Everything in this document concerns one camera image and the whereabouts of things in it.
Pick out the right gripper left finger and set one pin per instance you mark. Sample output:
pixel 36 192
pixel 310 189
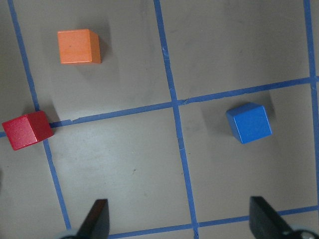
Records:
pixel 97 222

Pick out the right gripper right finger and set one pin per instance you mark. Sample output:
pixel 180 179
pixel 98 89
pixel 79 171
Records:
pixel 265 222

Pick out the red wooden block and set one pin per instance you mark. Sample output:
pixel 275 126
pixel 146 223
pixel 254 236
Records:
pixel 27 129

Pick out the blue wooden block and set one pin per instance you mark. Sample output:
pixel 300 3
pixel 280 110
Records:
pixel 249 122

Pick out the orange wooden block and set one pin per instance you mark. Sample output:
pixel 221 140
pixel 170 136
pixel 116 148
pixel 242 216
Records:
pixel 80 46

